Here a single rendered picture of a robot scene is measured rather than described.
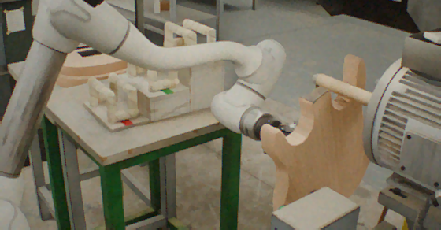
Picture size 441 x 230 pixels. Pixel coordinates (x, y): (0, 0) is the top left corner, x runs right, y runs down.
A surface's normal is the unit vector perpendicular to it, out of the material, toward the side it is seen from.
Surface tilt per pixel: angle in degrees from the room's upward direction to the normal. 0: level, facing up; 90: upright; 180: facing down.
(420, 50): 90
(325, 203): 0
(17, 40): 90
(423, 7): 90
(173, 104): 90
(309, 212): 0
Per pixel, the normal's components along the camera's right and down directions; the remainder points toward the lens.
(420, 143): -0.78, 0.22
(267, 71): 0.46, 0.27
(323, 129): 0.63, 0.33
